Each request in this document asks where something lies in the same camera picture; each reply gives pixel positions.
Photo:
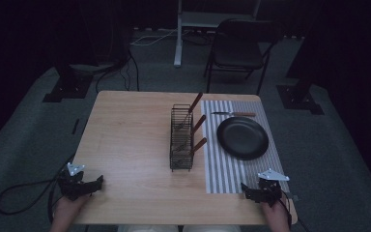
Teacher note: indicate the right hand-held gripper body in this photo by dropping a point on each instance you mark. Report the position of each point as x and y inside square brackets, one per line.
[269, 190]

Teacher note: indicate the person's left hand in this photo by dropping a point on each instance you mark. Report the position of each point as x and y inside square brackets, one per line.
[70, 206]

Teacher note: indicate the black folding chair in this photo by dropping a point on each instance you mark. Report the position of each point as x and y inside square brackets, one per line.
[238, 51]

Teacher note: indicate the person's right hand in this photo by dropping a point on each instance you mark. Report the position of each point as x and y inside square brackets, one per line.
[275, 214]

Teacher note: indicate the small black floor object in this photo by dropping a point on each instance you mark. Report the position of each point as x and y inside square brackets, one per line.
[75, 126]

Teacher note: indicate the white metal desk frame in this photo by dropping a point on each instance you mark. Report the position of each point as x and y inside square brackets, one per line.
[203, 19]

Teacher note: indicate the black stand base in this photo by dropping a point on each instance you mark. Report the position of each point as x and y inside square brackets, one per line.
[69, 87]
[298, 98]

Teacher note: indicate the black round plate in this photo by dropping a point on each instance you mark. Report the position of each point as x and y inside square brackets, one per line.
[242, 138]

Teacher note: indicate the grey white striped placemat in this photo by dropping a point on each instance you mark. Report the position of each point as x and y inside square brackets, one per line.
[219, 174]

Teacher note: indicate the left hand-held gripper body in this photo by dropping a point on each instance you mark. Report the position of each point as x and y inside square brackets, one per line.
[74, 187]

